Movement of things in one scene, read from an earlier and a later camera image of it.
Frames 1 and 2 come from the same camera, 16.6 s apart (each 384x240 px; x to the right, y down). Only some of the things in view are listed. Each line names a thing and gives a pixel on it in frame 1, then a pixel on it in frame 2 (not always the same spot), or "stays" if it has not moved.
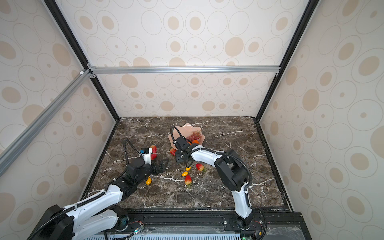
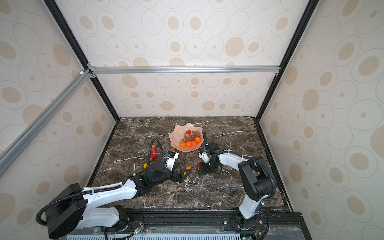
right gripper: x=177 y=158 to x=203 y=169
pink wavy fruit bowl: x=184 y=130 stays
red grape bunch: x=195 y=135 stays
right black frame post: x=307 y=13 stays
